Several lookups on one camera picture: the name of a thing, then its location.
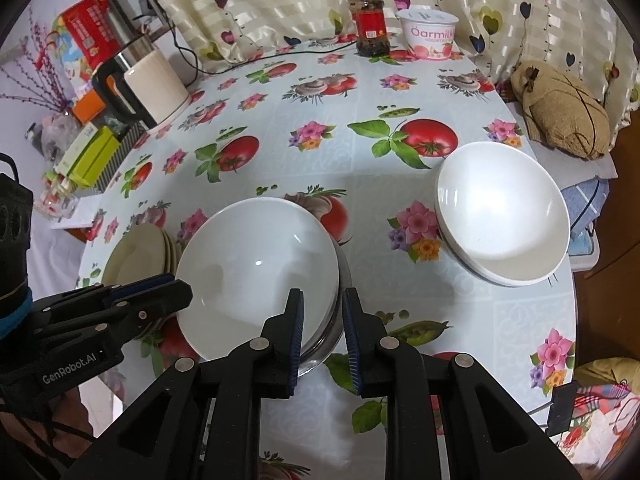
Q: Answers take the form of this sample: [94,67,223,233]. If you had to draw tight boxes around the brown burlap bag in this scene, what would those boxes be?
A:
[510,60,612,161]

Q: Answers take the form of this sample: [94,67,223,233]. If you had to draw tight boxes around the blue striped cloth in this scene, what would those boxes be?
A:
[560,175,611,233]

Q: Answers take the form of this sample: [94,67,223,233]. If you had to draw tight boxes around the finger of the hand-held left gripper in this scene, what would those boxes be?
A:
[36,281,194,347]
[34,274,177,319]

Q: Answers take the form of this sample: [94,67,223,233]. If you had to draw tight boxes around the dried purple branch decoration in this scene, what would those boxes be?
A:
[0,7,76,116]

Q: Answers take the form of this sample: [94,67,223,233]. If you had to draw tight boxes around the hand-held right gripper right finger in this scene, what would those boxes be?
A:
[342,287,583,480]

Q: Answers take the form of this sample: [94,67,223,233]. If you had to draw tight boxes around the white cloth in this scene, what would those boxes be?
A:
[530,140,618,196]

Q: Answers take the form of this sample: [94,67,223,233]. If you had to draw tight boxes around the light blue plastic box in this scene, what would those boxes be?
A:
[567,230,601,273]

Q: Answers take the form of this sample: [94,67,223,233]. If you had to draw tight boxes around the red carton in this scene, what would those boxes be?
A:
[62,0,125,70]

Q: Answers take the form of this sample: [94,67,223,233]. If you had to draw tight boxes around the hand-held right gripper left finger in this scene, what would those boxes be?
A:
[62,287,306,480]

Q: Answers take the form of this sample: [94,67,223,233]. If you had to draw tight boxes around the clear plastic bag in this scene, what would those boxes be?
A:
[25,110,83,161]

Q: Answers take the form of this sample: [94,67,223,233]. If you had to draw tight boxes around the white ceramic bowl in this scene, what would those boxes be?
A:
[437,220,566,289]
[175,197,341,361]
[435,141,571,281]

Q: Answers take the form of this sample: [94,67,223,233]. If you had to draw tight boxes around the floral vegetable print tablecloth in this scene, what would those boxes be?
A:
[75,35,578,480]

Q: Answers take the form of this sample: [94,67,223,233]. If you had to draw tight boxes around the white yogurt tub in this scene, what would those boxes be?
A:
[397,7,460,62]

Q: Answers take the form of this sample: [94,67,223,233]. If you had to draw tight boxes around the orange box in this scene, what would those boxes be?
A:
[72,92,108,123]

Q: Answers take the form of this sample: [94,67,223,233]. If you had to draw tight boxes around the black white striped box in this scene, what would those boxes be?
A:
[92,122,146,193]

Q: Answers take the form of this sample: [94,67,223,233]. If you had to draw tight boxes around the person's left hand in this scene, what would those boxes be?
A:
[0,388,84,467]

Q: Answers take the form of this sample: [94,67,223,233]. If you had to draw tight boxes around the small glass cup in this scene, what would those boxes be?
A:
[32,182,63,218]
[50,170,82,211]

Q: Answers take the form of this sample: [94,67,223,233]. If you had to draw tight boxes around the white paper sheet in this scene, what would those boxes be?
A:
[50,207,98,231]

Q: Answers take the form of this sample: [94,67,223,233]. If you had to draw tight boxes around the stainless steel bowl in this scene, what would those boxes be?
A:
[295,242,352,377]

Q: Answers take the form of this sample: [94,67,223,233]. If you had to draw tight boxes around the black rectangular tag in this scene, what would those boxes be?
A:
[545,380,580,438]

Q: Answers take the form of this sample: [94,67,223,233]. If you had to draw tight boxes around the colourful printed carton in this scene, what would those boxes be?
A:
[50,15,101,96]

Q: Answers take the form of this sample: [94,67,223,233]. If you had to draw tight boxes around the colourful plaid cloth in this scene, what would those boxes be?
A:
[555,382,633,471]

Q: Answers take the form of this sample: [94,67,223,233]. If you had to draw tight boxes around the white electric kettle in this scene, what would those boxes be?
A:
[91,25,192,135]

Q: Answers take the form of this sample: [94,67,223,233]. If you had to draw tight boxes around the white and green slim box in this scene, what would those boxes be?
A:
[52,122,99,170]

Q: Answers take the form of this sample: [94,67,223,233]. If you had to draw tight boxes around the red label sauce jar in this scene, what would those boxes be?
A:
[345,0,391,57]

